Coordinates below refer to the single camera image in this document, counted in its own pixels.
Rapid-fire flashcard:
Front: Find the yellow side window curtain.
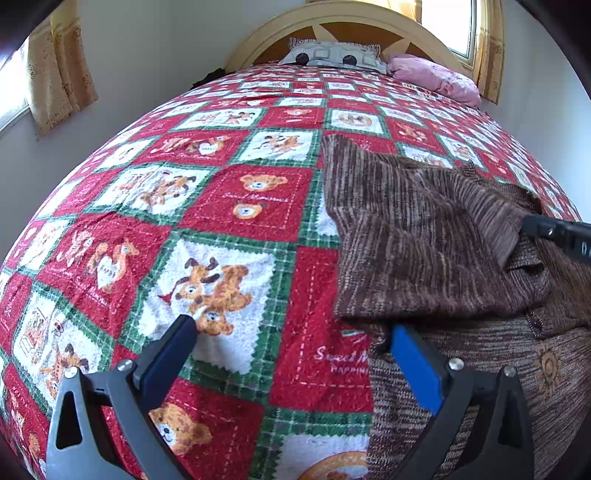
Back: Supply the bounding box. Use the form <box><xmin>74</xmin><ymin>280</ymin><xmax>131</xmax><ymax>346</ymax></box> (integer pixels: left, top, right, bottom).
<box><xmin>26</xmin><ymin>1</ymin><xmax>98</xmax><ymax>135</ymax></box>

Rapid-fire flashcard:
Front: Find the yellow right headboard curtain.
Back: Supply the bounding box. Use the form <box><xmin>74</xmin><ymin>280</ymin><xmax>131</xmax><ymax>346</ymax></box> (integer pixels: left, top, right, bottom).
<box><xmin>473</xmin><ymin>0</ymin><xmax>505</xmax><ymax>105</ymax></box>

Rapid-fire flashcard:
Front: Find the grey patterned pillow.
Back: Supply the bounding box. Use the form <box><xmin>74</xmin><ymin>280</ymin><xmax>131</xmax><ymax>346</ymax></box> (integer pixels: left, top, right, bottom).
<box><xmin>279</xmin><ymin>39</ymin><xmax>389</xmax><ymax>75</ymax></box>

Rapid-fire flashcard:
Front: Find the pink pillow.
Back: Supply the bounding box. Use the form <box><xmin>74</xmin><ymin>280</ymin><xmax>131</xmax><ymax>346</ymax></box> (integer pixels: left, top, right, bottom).
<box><xmin>387</xmin><ymin>54</ymin><xmax>481</xmax><ymax>108</ymax></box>

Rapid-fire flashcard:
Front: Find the window behind headboard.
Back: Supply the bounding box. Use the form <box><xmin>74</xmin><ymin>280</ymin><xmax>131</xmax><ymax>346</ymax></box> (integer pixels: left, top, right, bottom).
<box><xmin>421</xmin><ymin>0</ymin><xmax>478</xmax><ymax>60</ymax></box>

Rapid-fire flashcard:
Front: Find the side window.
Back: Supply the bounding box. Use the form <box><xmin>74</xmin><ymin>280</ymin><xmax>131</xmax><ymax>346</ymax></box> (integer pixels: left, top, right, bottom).
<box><xmin>0</xmin><ymin>39</ymin><xmax>29</xmax><ymax>131</ymax></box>

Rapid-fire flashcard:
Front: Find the cream wooden arched headboard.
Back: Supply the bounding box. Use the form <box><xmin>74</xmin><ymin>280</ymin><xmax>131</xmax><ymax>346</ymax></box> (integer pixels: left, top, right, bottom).
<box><xmin>225</xmin><ymin>1</ymin><xmax>471</xmax><ymax>76</ymax></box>

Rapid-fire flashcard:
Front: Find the yellow headboard curtain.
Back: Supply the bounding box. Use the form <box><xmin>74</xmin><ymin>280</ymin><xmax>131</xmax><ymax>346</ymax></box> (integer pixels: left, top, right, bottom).
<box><xmin>473</xmin><ymin>0</ymin><xmax>505</xmax><ymax>105</ymax></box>
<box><xmin>388</xmin><ymin>0</ymin><xmax>422</xmax><ymax>23</ymax></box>

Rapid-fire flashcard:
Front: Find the red teddy bear patchwork bedspread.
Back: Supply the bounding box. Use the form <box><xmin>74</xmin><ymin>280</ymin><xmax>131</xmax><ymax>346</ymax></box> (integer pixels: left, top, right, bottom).
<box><xmin>1</xmin><ymin>63</ymin><xmax>578</xmax><ymax>479</ymax></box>

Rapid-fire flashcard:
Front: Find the yellow left headboard curtain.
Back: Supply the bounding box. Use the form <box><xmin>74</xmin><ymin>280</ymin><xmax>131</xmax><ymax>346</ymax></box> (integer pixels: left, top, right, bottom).
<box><xmin>388</xmin><ymin>0</ymin><xmax>422</xmax><ymax>23</ymax></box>

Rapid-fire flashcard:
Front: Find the brown knitted sweater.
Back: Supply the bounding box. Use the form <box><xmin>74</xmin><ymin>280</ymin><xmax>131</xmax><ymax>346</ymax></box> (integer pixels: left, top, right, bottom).
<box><xmin>322</xmin><ymin>135</ymin><xmax>590</xmax><ymax>479</ymax></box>

